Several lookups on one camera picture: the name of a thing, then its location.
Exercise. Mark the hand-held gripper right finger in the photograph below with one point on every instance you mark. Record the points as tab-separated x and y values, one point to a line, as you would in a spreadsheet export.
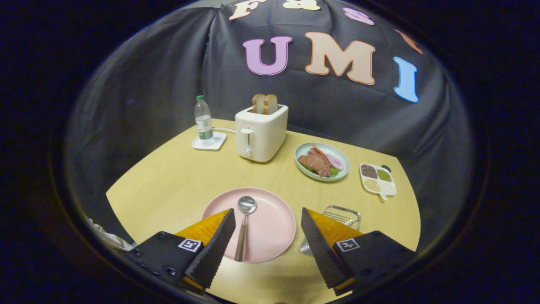
320	253

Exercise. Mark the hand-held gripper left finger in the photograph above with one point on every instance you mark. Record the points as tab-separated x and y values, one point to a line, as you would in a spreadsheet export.
215	253

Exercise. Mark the pink round plate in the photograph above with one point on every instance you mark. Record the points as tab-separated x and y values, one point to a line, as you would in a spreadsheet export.
270	228

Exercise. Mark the green lettuce leaf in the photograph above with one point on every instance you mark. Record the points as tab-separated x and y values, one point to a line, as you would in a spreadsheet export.
334	172

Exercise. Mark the brown meat slice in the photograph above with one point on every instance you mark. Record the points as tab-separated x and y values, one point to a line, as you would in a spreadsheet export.
316	162

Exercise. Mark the pink ham slice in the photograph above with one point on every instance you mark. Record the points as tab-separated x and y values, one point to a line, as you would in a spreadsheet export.
335	162

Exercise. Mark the white divided grain dish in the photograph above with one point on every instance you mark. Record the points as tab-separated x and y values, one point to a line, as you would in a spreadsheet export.
388	188

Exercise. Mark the pale green oval plate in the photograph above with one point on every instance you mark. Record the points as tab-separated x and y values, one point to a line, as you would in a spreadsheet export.
301	152

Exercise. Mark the orange carrot slice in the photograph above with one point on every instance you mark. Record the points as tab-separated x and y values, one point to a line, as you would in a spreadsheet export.
318	150

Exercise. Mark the person's beige clothing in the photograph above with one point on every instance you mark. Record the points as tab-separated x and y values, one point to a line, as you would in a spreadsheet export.
112	240

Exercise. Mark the white square coaster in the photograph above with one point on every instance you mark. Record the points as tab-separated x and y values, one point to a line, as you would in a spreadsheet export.
217	141

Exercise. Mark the clear plastic water bottle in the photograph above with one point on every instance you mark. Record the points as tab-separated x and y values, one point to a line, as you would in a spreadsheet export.
204	122

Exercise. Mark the cream white toaster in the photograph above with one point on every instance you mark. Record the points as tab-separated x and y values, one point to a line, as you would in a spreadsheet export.
265	131

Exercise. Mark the toasted bread slice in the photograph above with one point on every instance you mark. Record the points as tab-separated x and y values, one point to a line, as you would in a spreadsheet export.
271	104
257	103

